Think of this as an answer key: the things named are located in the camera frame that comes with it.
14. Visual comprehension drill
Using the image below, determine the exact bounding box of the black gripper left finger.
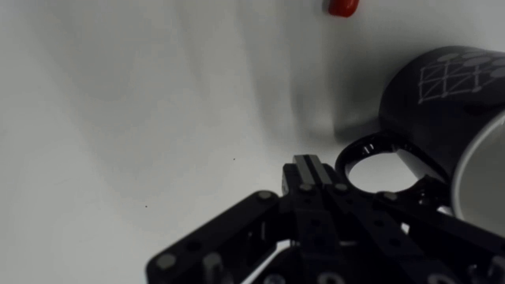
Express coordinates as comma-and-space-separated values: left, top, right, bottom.
146, 154, 323, 284

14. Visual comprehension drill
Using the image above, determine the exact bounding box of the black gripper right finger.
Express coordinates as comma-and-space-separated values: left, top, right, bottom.
307, 154, 505, 284

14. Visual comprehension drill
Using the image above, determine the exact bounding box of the black cup with handle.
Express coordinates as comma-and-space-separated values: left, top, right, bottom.
335, 45, 505, 238

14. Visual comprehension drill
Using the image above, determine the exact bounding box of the red marker pen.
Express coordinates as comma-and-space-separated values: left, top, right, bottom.
329, 0, 362, 18

